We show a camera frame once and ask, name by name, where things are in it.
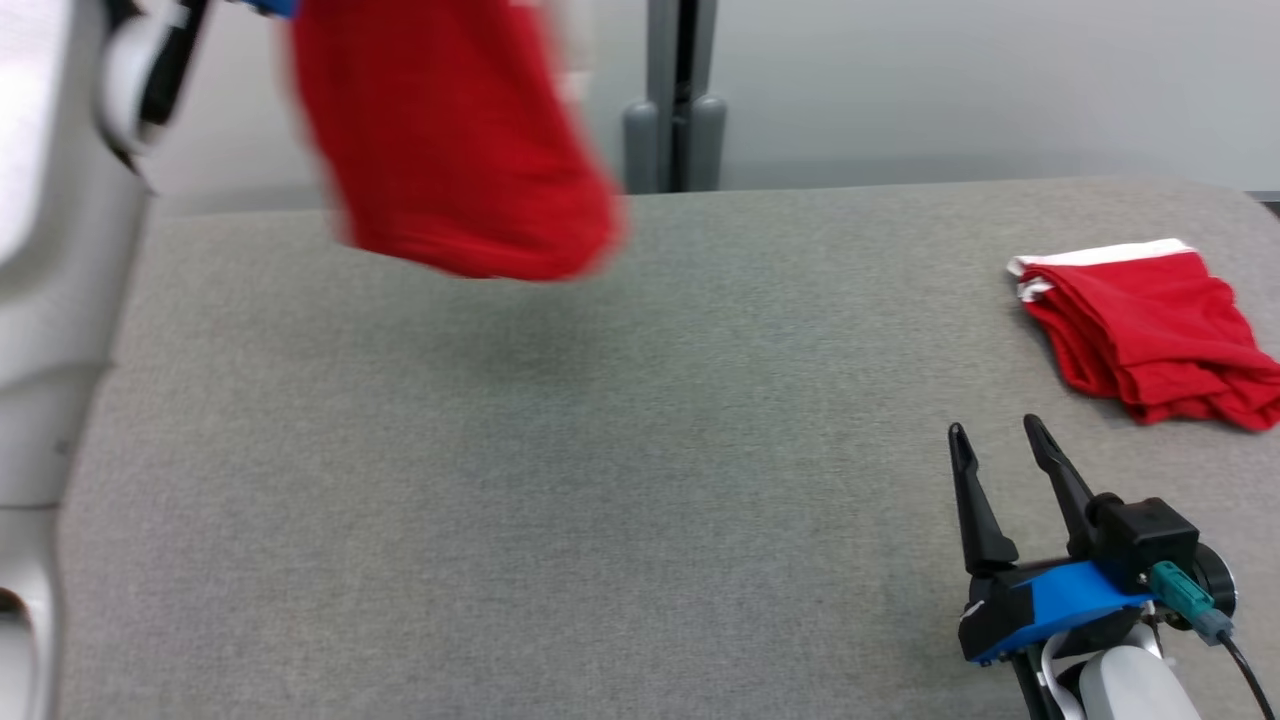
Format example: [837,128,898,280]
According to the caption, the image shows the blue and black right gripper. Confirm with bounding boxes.
[948,414,1161,666]

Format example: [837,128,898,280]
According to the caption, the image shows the red shorts with white stripe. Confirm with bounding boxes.
[1007,238,1280,433]

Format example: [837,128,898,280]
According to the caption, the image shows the red and white basketball jersey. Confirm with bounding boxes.
[290,0,626,283]

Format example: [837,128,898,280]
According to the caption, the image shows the black cable with green connector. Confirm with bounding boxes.
[1148,560,1280,720]

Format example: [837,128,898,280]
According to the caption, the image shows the aluminium frame post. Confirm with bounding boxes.
[622,0,728,194]

